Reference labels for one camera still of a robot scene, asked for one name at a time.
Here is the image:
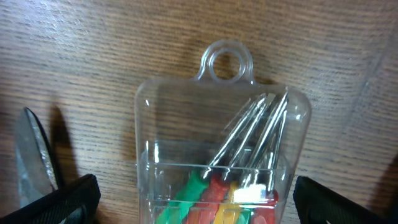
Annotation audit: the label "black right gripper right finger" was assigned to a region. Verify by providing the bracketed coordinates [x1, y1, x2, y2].
[293, 176, 386, 224]

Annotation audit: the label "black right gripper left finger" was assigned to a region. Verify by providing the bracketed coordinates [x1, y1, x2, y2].
[1, 174, 101, 224]

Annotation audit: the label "red handled snips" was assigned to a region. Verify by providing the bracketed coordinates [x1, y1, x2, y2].
[14, 107, 58, 208]

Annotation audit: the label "clear plastic screwdriver case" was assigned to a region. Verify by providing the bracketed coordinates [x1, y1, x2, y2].
[134, 40, 312, 223]

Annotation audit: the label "red mini screwdriver right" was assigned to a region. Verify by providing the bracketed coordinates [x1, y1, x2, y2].
[252, 110, 287, 224]

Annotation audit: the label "red mini screwdriver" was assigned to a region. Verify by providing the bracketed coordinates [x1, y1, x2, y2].
[182, 94, 275, 223]
[252, 110, 287, 224]

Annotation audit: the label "yellow mini screwdriver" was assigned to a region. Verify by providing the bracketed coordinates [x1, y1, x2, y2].
[221, 92, 289, 223]

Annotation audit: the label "red mini screwdriver left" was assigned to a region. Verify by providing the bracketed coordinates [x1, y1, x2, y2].
[182, 94, 275, 223]

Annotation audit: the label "green mini screwdriver left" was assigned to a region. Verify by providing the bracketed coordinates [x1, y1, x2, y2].
[156, 93, 275, 223]

